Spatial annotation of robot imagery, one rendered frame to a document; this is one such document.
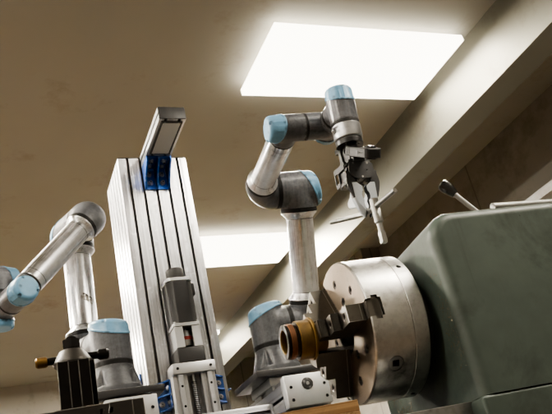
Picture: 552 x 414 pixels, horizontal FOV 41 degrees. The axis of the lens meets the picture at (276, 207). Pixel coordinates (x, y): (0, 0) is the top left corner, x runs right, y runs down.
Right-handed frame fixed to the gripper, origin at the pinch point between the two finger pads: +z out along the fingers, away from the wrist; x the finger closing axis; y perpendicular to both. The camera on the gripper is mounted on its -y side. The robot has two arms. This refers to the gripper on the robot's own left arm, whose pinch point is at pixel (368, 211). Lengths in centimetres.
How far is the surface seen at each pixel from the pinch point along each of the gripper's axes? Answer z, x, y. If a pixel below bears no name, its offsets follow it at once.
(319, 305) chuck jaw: 22.3, 18.3, -0.4
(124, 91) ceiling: -158, 4, 224
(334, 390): 41.5, 18.7, -0.5
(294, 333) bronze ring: 29.2, 28.5, -6.5
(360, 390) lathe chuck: 42.7, 15.3, -5.7
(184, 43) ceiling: -163, -21, 179
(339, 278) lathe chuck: 18.2, 16.0, -7.9
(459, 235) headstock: 15.9, -3.4, -27.6
